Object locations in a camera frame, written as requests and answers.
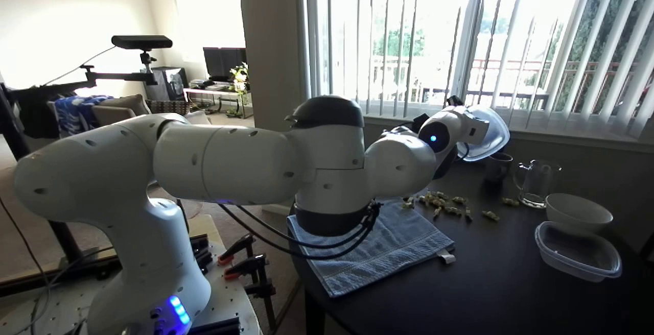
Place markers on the clear plastic bowl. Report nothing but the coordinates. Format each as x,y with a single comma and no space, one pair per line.
493,130

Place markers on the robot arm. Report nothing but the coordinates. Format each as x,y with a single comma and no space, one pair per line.
230,161

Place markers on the white bowl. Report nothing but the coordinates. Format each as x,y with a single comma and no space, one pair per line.
577,212

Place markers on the blue towel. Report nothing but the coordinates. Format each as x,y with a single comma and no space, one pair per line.
388,243

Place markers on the flowers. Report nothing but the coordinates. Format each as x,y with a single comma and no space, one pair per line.
239,77

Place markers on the heap of peanuts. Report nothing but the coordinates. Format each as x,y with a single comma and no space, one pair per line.
434,200

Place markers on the low table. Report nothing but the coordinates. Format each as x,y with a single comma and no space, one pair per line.
217,91

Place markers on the black and orange clamp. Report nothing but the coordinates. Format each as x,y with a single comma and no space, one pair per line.
240,247
255,268

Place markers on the monitor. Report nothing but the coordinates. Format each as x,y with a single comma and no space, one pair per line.
224,63

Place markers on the patterned basket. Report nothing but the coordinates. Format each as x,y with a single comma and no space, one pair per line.
168,106

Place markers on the dark mug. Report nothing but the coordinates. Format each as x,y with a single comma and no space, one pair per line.
498,166

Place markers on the window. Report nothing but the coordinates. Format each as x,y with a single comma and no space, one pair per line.
207,23

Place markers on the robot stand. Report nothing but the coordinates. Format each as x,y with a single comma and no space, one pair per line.
225,294

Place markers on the beige armchair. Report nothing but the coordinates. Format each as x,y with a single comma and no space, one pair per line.
120,110

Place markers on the clear glass mug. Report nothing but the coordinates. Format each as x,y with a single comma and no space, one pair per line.
536,184

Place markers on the vertical window blinds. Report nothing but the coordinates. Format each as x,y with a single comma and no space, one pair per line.
511,33

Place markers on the blue and white cloth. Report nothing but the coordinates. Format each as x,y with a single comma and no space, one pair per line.
74,113

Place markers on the clear plastic container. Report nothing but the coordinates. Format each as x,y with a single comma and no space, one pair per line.
577,253

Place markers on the black stand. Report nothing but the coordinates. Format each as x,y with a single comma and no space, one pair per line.
61,233

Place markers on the black garment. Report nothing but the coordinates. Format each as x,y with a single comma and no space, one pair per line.
38,110

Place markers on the camera on mount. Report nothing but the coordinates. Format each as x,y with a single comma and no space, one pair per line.
142,42

